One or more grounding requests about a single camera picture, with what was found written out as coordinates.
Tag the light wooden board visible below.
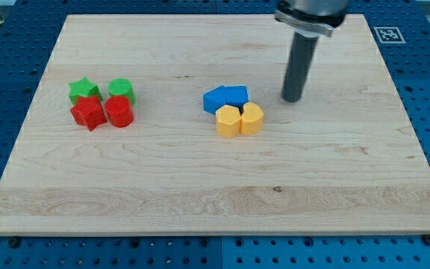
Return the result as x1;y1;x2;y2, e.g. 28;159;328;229
0;14;430;237

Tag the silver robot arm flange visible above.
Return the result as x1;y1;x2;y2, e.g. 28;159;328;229
274;0;351;38

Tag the blue pentagon block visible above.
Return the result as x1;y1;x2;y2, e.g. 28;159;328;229
225;85;249;109

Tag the white fiducial marker tag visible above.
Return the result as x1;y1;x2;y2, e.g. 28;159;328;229
374;26;405;44

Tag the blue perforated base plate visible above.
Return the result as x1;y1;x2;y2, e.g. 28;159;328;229
0;1;430;268

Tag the green star block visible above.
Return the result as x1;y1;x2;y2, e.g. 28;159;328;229
69;77;102;105

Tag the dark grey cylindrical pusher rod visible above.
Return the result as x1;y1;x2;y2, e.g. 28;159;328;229
281;33;318;102

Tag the blue triangular block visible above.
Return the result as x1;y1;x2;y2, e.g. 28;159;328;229
203;85;227;114

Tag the red cylinder block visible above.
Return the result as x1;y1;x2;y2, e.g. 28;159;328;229
105;96;134;128

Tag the yellow hexagon block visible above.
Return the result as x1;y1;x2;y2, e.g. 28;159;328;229
215;105;241;138

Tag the yellow heart block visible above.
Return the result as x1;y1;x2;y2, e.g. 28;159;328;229
240;102;264;135

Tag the green cylinder block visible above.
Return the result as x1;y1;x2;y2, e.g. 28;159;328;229
107;78;136;105

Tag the red star block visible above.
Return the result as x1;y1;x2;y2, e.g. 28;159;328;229
70;96;107;132

